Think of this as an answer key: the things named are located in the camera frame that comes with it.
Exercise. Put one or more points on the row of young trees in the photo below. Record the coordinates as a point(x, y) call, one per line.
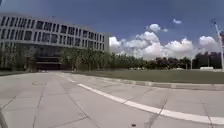
point(86, 60)

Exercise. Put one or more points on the green grass area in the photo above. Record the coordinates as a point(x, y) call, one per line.
point(156, 75)

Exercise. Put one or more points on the grey concrete kerb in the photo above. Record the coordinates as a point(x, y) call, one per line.
point(160, 84)

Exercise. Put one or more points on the grey concrete slab pavement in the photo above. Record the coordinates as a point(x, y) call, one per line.
point(66, 103)

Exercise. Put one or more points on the grey building with window bands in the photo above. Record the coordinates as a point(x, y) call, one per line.
point(50, 35)

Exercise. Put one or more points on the dark building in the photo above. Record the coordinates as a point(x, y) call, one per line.
point(206, 60)

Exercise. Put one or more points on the street lamp pole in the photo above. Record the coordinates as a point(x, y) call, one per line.
point(220, 46)

